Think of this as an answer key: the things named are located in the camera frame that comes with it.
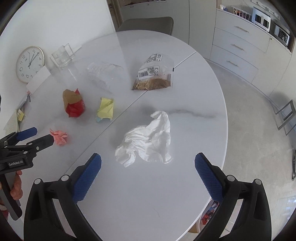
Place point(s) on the yellow green paper wad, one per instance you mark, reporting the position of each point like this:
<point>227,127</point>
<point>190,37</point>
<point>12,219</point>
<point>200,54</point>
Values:
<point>105,110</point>

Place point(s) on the grey tall cabinet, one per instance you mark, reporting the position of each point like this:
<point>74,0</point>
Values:
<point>201,23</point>

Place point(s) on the small jars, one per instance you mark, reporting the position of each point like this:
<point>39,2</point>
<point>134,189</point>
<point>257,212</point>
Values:
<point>223,7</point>

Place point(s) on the clear plastic bag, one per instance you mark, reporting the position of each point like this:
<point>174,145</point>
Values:
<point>104,75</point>

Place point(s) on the white spice rack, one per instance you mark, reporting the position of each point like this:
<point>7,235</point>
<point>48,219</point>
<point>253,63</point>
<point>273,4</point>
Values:
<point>241,13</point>

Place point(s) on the white card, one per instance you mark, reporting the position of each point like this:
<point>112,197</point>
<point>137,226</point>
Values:
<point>38,80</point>

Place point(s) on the white floor machine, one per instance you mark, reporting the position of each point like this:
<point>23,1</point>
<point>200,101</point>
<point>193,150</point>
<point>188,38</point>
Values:
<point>293,164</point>

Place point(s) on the white countertop appliance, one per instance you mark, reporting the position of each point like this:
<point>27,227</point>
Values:
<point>261,19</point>

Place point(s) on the yellow sticky notes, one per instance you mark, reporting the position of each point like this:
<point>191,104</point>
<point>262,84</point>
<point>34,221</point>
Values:
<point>20,115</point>

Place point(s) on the pale paper notepad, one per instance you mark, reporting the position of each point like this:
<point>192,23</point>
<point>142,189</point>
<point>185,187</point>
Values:
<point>11,122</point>

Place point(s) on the white tissue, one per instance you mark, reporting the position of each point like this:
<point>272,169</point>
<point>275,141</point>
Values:
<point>148,141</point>

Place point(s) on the brown and red paper wad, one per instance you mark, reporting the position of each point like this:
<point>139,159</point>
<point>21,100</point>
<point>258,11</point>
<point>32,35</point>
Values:
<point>74,104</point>

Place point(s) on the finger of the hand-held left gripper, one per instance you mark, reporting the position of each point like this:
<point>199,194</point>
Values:
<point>42,141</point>
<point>27,133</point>

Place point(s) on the white wall hook rail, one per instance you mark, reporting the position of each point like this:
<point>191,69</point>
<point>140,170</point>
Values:
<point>266,5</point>

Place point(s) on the clear square glass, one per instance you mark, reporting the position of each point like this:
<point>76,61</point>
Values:
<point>70,49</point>

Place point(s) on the pink bucket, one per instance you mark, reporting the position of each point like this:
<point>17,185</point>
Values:
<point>209,213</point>

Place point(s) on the ochre round stool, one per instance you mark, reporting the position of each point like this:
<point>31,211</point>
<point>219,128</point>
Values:
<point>193,228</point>

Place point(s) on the grey cabinet drawer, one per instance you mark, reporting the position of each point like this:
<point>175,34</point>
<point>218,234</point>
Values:
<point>232,64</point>
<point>238,48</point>
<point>242,30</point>

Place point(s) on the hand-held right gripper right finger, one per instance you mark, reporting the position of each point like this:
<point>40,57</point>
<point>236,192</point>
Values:
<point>208,178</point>

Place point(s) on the grey metal frame stool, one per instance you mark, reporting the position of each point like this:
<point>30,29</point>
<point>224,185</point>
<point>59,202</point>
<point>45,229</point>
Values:
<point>285,118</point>

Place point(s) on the grey dining chair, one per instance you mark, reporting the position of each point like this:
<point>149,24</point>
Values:
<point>145,25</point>

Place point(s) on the silver countertop appliance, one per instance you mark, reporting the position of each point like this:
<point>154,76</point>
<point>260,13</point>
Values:
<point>282,34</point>

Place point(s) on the white round wall clock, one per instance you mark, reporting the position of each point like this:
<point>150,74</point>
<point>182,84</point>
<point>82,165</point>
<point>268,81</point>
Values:
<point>30,64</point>

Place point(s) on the pink paper wad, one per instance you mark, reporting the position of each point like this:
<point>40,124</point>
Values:
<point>60,138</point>

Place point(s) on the person's left hand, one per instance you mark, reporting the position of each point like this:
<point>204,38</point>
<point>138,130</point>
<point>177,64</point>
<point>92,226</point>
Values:
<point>17,185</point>

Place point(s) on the clear drinking glass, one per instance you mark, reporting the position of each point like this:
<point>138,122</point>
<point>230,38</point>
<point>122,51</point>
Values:
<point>61,56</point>
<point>66,74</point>

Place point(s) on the clear snack bag brown contents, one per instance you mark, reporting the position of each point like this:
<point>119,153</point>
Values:
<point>153,74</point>

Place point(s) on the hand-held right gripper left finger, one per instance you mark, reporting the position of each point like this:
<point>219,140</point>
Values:
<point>86,178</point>

